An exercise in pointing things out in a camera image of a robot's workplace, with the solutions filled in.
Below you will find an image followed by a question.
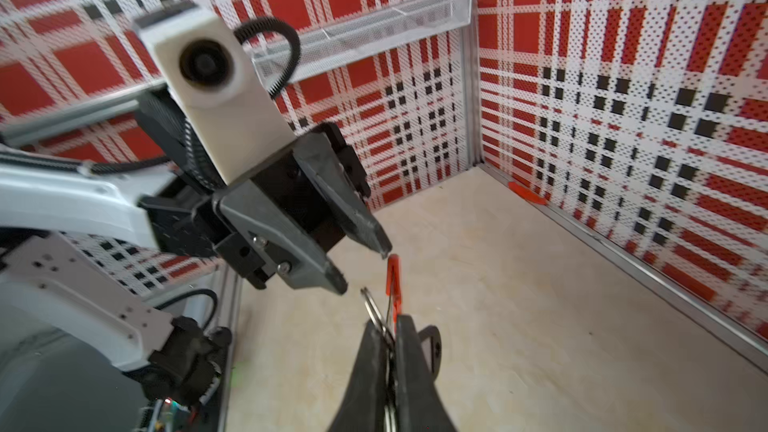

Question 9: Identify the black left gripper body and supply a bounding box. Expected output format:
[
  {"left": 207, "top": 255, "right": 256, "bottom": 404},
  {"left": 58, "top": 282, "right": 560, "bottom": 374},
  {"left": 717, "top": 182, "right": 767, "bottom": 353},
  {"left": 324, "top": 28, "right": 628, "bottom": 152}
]
[{"left": 138, "top": 122, "right": 349, "bottom": 290}]

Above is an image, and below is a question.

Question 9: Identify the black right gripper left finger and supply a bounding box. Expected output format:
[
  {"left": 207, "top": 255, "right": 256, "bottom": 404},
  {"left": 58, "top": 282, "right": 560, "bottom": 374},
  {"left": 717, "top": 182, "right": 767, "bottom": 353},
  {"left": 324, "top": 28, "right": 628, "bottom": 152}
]
[{"left": 328, "top": 321, "right": 389, "bottom": 432}]

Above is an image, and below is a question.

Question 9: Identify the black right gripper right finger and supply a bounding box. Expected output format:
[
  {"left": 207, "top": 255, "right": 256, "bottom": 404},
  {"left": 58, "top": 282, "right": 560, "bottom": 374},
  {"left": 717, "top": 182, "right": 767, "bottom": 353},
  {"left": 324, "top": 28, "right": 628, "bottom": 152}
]
[{"left": 395, "top": 314, "right": 456, "bottom": 431}]

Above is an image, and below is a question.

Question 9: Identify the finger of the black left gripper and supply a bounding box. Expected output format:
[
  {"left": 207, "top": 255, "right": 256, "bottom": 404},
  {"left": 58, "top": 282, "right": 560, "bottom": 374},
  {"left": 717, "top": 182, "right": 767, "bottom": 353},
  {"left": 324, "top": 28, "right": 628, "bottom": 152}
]
[
  {"left": 293, "top": 131, "right": 393, "bottom": 258},
  {"left": 216, "top": 181, "right": 348, "bottom": 295}
]

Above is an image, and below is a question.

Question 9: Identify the black key tag with key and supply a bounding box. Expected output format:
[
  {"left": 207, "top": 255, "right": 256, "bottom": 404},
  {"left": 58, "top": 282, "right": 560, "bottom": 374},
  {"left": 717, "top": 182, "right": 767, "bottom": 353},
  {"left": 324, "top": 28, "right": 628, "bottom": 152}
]
[{"left": 418, "top": 325, "right": 442, "bottom": 381}]

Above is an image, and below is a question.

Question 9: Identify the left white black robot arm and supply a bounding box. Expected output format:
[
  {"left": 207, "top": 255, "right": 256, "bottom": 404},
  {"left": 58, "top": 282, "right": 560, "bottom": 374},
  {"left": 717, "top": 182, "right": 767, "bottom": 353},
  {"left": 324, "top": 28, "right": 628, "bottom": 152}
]
[{"left": 1, "top": 91, "right": 392, "bottom": 411}]

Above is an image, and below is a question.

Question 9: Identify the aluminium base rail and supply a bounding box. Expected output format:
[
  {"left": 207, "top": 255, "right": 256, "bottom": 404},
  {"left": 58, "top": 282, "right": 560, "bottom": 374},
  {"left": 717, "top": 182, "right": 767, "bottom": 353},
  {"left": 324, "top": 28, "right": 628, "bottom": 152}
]
[{"left": 212, "top": 263, "right": 244, "bottom": 432}]

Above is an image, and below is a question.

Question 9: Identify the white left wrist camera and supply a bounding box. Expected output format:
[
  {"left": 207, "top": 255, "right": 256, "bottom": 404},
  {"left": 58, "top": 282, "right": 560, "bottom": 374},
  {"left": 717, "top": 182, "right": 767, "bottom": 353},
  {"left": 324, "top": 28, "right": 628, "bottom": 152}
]
[{"left": 132, "top": 1, "right": 301, "bottom": 190}]

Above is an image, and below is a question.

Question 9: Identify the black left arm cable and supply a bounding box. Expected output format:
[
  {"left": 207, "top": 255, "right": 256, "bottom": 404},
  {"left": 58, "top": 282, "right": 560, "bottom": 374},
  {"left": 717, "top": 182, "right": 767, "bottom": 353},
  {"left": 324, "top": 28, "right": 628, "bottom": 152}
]
[{"left": 0, "top": 16, "right": 302, "bottom": 176}]

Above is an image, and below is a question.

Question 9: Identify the white wire mesh basket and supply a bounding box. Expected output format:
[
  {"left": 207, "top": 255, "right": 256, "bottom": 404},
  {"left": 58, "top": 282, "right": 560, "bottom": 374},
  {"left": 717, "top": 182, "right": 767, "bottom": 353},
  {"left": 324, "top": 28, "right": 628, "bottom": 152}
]
[{"left": 289, "top": 0, "right": 472, "bottom": 83}]

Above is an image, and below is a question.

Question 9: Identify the red flat piece at wall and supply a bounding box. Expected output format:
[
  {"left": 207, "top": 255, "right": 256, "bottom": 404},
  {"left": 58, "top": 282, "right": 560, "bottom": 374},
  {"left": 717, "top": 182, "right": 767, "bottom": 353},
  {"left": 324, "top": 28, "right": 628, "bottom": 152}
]
[{"left": 508, "top": 181, "right": 548, "bottom": 206}]

